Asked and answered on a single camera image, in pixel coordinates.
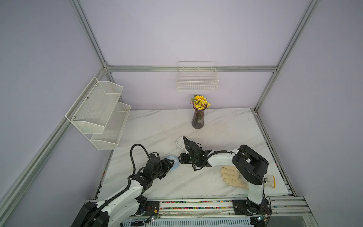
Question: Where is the light blue alarm clock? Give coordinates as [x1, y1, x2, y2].
[165, 155, 180, 171]

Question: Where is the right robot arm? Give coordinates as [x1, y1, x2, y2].
[176, 136, 269, 206]

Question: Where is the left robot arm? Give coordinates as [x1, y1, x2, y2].
[72, 153, 179, 227]

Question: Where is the dark glass vase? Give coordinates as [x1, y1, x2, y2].
[192, 106, 205, 129]

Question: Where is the cream work glove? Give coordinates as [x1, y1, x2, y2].
[220, 166, 276, 189]

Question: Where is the yellow flower bouquet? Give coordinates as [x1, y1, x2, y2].
[191, 95, 211, 111]

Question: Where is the white two-tier mesh shelf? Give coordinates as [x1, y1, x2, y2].
[65, 77, 131, 150]

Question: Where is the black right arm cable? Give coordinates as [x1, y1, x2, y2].
[191, 149, 237, 172]

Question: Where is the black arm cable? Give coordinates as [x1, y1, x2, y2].
[85, 143, 151, 227]
[191, 149, 237, 172]

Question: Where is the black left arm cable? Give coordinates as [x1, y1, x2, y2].
[85, 143, 151, 227]

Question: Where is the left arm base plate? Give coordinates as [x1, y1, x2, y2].
[134, 199, 160, 217]

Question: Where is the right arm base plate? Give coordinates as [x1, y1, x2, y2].
[232, 199, 272, 217]

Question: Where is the white wire wall basket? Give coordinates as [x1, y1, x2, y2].
[176, 61, 219, 91]

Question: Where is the aluminium front rail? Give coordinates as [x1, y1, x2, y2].
[74, 197, 320, 227]

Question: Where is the aluminium frame profile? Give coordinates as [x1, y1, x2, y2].
[1, 1, 319, 226]

